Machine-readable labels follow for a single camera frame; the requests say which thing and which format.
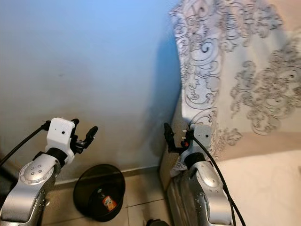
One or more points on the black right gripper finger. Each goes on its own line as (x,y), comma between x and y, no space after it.
(170,135)

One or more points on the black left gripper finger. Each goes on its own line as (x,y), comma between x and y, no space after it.
(92,133)

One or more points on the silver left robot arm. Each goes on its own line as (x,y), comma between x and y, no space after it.
(28,188)

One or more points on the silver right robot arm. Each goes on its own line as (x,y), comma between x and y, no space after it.
(209,193)

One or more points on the black round trash bin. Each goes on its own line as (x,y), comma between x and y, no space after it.
(91,183)

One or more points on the grey crumpled fabric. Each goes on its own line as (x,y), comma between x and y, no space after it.
(176,197)

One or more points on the bottle with orange label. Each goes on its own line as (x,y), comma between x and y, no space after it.
(109,203)

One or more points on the dark right robot foot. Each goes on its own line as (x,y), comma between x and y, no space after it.
(158,222)

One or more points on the grey floral patterned curtain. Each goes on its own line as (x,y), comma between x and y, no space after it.
(240,56)

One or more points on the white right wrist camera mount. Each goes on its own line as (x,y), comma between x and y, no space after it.
(201,141)

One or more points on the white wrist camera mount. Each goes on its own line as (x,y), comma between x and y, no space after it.
(62,134)
(201,141)

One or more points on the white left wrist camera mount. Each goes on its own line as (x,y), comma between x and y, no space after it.
(62,134)

